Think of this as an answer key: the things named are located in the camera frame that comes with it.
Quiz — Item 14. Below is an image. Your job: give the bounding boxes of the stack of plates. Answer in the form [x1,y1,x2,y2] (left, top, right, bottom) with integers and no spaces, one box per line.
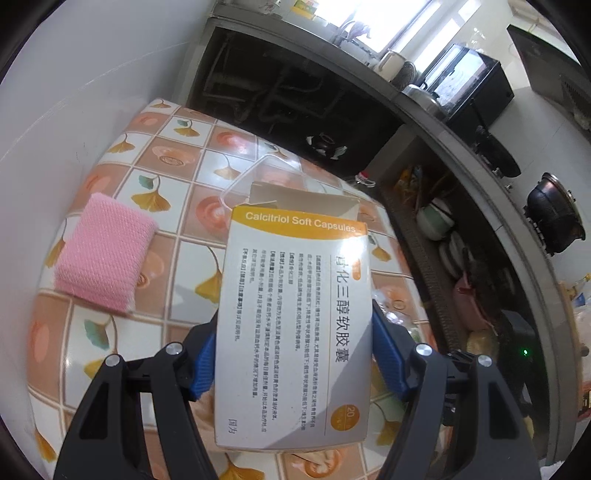
[438,231,467,278]

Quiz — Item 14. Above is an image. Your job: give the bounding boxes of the dark pot under counter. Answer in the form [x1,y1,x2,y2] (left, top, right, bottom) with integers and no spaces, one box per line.
[307,133,347,160]

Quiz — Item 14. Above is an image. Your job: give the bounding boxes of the white kettle jug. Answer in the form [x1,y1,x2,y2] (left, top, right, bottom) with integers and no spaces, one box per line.
[379,51,407,82]

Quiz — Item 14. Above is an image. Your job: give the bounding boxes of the clear plastic bag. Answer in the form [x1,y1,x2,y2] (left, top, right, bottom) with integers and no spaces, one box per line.
[558,272,591,326]

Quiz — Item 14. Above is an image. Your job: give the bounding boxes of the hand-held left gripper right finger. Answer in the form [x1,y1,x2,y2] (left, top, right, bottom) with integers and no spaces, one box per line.
[372,301,541,480]

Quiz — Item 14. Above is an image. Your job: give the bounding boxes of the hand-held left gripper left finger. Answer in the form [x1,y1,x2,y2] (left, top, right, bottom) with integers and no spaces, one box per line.
[53,316,220,480]

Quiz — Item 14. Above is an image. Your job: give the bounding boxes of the pink sponge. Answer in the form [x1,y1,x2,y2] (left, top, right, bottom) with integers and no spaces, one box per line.
[54,193,158,315]

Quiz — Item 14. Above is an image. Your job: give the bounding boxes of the black countertop oven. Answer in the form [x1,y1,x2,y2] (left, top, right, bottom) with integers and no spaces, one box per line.
[422,44,516,144]

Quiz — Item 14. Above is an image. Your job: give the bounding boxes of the black cooking pot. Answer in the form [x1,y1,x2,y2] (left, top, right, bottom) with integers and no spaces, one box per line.
[526,172,587,255]

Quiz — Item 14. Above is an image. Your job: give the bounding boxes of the black wok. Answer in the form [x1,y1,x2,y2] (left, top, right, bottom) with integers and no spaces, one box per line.
[473,127,523,179]

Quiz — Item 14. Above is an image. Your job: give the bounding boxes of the range hood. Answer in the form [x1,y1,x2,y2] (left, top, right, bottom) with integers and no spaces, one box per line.
[508,23,591,135]

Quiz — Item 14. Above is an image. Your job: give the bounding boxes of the clear plastic container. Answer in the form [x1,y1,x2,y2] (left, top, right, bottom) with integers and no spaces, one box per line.
[221,154,345,222]

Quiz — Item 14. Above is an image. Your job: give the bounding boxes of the yellow food bag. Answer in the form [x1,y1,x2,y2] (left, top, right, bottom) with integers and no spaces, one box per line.
[466,330,502,356]

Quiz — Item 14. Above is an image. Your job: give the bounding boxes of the yellow snack packets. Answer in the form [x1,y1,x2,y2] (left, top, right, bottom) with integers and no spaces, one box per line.
[397,166,426,195]

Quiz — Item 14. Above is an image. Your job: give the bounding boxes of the pink plastic basin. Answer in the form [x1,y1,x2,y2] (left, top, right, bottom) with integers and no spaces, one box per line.
[455,272,495,331]

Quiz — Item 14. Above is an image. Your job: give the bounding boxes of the metal pot lid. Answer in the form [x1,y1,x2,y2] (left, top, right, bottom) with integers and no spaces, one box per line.
[402,83,444,114]

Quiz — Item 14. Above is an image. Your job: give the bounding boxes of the white medicine box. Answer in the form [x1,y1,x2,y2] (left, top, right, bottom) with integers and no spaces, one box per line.
[213,182,373,453]

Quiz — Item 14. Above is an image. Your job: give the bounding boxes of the stack of bowls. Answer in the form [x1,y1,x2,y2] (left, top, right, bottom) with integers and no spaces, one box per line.
[417,198,456,241]

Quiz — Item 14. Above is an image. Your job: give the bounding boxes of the grey kitchen counter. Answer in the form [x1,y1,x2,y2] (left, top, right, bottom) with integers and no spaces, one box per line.
[208,4,591,462]

